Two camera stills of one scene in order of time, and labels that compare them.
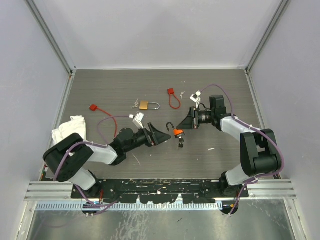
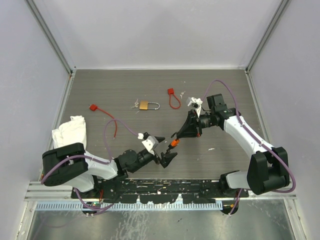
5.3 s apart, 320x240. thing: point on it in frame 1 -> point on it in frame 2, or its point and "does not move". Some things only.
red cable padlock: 171,91 does not move
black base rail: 155,191 does not move
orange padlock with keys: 178,133 -> 174,143
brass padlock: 143,105 does not move
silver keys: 182,93 does not move
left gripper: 156,137 -> 165,158
